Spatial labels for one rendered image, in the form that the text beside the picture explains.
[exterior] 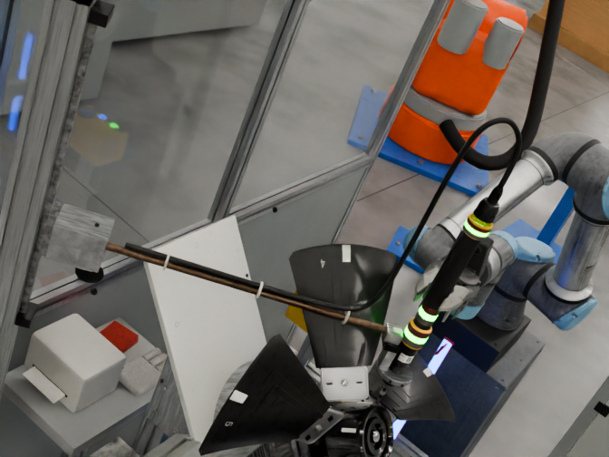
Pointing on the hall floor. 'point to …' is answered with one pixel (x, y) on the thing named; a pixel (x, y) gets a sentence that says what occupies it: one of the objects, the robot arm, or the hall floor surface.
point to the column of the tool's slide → (36, 154)
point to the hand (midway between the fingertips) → (432, 295)
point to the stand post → (150, 439)
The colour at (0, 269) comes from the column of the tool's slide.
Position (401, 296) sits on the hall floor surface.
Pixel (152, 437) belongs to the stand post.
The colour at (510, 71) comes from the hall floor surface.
